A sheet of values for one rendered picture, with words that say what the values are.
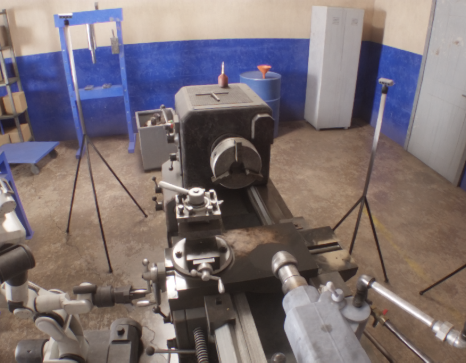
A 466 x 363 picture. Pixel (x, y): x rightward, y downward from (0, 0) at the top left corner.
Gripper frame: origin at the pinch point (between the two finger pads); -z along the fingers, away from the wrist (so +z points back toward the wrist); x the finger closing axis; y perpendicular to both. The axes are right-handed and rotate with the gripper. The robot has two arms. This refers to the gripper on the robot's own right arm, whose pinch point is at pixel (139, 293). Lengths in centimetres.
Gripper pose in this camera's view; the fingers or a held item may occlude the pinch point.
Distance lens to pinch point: 147.3
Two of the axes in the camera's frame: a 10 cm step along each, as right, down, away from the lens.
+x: 1.7, -0.4, -9.8
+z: -9.8, 1.0, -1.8
